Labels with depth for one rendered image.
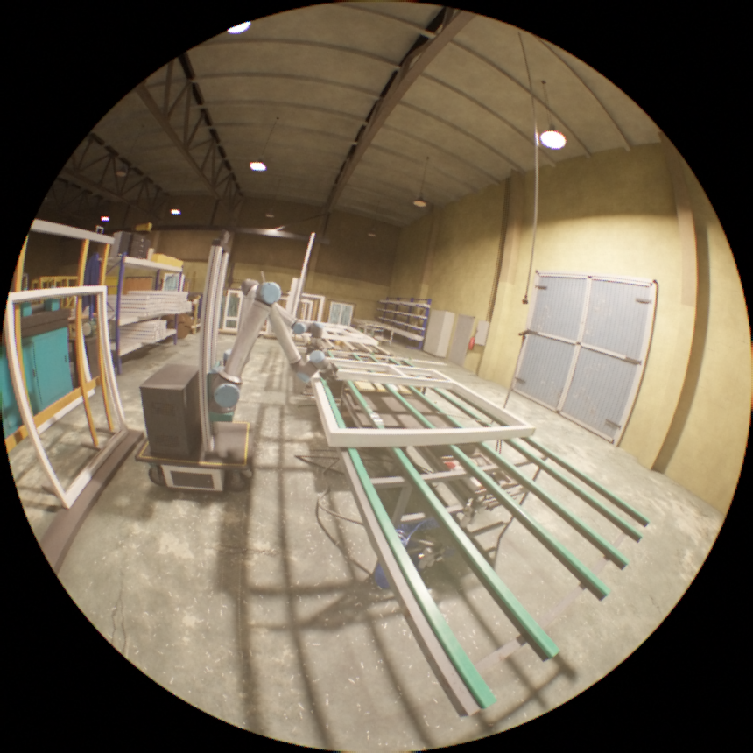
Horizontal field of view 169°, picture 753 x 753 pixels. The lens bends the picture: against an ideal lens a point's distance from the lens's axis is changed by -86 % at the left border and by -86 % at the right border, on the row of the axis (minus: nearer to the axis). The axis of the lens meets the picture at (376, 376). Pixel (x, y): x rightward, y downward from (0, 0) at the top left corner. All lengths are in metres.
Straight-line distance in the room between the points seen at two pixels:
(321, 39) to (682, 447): 12.21
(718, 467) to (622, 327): 4.05
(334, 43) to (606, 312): 9.61
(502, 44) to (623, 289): 6.49
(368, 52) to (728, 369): 10.61
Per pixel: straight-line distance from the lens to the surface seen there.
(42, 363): 4.05
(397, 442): 1.24
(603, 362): 7.16
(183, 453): 2.00
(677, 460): 6.90
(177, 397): 1.79
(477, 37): 7.67
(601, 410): 7.11
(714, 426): 6.88
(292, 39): 8.61
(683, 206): 7.79
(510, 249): 9.52
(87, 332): 4.44
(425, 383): 2.43
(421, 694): 1.55
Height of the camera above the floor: 1.47
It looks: 14 degrees down
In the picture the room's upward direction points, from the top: 11 degrees clockwise
